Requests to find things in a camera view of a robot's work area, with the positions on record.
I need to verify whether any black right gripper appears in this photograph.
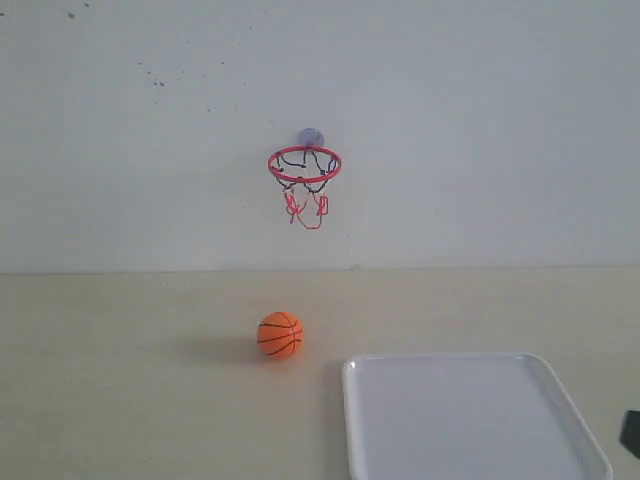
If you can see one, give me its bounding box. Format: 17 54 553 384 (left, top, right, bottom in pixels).
619 410 640 458

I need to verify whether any small orange basketball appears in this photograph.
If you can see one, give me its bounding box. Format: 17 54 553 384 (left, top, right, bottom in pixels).
256 312 304 360

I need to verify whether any red mini basketball hoop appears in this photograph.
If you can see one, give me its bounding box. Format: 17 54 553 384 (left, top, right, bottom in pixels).
267 145 343 231

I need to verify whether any white rectangular plastic tray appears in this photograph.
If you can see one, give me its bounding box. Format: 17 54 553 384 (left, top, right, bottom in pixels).
342 352 613 480

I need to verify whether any clear suction cup mount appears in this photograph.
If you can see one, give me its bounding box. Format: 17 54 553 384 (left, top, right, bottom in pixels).
297 128 325 148

